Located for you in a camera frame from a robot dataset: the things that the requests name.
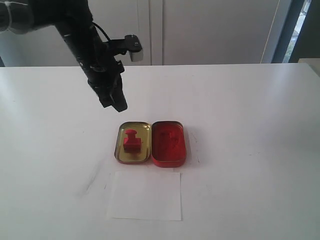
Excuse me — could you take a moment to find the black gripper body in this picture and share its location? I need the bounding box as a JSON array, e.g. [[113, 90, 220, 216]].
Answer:
[[80, 49, 125, 98]]

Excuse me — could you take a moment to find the red stamp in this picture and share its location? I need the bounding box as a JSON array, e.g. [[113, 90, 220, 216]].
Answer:
[[123, 129, 142, 153]]

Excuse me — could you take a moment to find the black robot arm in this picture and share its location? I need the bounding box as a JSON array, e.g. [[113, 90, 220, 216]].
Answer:
[[0, 0, 141, 112]]

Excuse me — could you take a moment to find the red ink tin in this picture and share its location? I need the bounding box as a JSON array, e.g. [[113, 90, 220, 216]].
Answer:
[[151, 121, 187, 168]]

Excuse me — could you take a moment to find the gold tin lid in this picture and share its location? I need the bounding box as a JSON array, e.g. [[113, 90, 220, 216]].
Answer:
[[114, 121, 152, 164]]

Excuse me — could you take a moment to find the white cabinet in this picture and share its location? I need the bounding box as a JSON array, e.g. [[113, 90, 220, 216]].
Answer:
[[0, 0, 293, 67]]

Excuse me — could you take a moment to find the white paper sheet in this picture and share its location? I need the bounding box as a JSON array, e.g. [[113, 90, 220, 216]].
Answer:
[[107, 171, 182, 221]]

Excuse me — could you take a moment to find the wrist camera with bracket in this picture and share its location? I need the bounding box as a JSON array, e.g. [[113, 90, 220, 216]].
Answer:
[[104, 34, 144, 62]]

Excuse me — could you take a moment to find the black cable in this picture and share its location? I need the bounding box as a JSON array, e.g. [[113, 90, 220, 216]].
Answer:
[[91, 22, 111, 42]]

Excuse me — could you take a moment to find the dark window frame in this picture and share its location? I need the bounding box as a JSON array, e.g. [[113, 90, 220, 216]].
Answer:
[[271, 0, 320, 64]]

